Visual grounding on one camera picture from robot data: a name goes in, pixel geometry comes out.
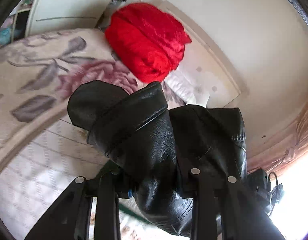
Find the white floral bed sheet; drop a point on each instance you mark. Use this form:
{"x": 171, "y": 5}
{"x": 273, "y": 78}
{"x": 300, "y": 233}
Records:
{"x": 41, "y": 171}

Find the white headboard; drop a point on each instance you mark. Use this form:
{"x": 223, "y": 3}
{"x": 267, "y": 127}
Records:
{"x": 207, "y": 71}

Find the purple floral carpet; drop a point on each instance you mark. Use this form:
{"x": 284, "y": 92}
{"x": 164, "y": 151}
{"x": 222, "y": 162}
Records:
{"x": 38, "y": 73}

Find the white wardrobe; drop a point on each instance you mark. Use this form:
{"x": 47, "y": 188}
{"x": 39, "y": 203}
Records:
{"x": 52, "y": 15}

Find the black leather jacket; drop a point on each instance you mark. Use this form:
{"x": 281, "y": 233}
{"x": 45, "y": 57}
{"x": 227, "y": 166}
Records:
{"x": 143, "y": 136}

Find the pink curtain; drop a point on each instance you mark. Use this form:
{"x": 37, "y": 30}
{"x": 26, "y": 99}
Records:
{"x": 282, "y": 150}

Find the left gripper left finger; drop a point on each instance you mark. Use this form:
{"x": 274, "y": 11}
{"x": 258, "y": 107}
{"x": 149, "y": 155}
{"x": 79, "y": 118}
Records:
{"x": 69, "y": 216}

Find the red folded blanket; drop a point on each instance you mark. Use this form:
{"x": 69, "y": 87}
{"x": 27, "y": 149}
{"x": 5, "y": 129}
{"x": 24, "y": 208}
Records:
{"x": 150, "y": 42}

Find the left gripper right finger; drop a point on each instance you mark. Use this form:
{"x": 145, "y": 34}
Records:
{"x": 241, "y": 216}

